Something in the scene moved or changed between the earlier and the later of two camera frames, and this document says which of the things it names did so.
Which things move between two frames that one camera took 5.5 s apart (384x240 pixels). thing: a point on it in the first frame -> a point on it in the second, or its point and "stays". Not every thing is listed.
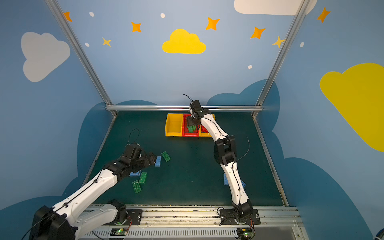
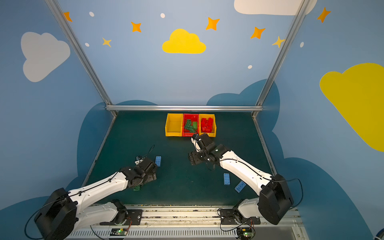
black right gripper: x=193 y=121 -> x=202 y=143
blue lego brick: x=225 y=180 stays
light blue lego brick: x=158 y=162 stays
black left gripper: x=149 y=158 -> x=149 y=168
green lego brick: x=191 y=128 stays
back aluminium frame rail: x=181 y=107 stays
